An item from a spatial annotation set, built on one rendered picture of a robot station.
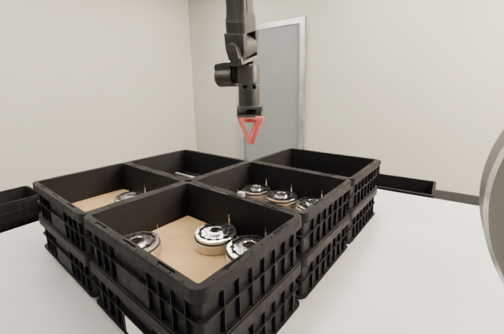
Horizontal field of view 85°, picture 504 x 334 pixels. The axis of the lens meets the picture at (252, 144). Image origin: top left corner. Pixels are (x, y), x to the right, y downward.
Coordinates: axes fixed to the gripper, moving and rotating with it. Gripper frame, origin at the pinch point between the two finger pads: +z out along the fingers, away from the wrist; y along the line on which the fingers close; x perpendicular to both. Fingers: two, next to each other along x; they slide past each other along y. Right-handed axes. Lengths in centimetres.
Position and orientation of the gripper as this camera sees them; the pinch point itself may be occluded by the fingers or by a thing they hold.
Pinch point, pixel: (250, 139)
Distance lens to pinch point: 76.3
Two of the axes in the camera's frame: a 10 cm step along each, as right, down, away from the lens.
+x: 10.0, -0.4, 0.8
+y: 0.9, 1.9, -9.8
